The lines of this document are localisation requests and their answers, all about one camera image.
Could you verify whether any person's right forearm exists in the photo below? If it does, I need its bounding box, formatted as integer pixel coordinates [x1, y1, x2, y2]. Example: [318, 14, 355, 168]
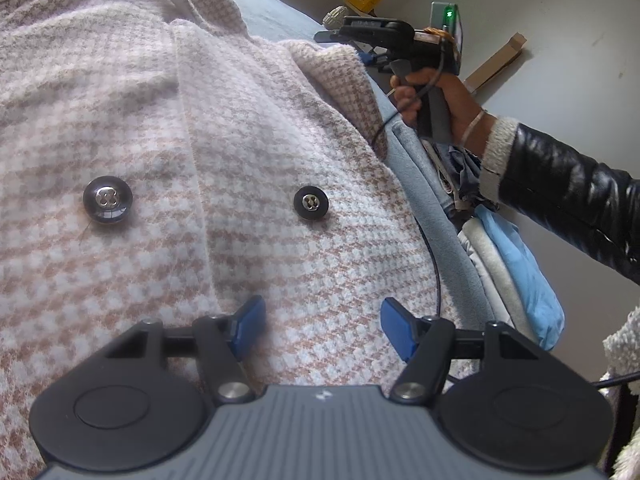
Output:
[480, 117, 640, 286]

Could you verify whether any beige houndstooth wool coat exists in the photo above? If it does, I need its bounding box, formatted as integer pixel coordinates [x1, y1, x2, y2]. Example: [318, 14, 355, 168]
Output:
[0, 0, 461, 480]

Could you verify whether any white fluffy garment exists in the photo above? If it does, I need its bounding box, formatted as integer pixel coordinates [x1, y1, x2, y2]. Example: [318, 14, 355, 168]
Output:
[602, 305, 640, 480]

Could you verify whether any folded dark blue garment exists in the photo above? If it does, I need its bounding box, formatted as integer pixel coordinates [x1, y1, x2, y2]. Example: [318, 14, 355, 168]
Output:
[440, 145, 497, 216]

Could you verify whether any light blue garment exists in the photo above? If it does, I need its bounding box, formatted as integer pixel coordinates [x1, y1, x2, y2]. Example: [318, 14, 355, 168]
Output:
[475, 205, 566, 351]

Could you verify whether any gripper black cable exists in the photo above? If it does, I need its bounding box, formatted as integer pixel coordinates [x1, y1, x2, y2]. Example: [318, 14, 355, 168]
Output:
[415, 220, 640, 391]
[370, 42, 448, 148]

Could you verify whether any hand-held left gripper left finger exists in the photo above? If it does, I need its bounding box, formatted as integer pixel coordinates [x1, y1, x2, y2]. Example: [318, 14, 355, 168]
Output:
[105, 295, 267, 403]

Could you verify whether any cream carved bedpost finial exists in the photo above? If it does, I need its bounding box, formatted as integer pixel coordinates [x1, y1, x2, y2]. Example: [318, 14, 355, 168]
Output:
[322, 5, 357, 31]

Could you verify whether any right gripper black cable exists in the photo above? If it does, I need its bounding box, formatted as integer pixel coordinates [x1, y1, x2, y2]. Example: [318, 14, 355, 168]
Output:
[370, 42, 448, 148]

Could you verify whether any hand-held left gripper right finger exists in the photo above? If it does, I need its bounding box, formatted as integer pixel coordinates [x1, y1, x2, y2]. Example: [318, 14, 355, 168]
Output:
[380, 297, 543, 403]

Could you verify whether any long cardboard box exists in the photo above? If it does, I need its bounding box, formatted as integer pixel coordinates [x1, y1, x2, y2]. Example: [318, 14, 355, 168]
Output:
[462, 32, 528, 93]

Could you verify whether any person's right hand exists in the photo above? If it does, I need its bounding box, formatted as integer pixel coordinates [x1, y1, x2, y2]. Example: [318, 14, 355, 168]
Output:
[390, 67, 497, 157]

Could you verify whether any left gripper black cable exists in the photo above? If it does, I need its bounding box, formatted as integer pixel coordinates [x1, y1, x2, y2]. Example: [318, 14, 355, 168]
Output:
[415, 220, 640, 391]

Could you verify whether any silver bracelet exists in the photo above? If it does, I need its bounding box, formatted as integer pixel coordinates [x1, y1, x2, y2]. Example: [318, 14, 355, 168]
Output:
[462, 110, 488, 144]

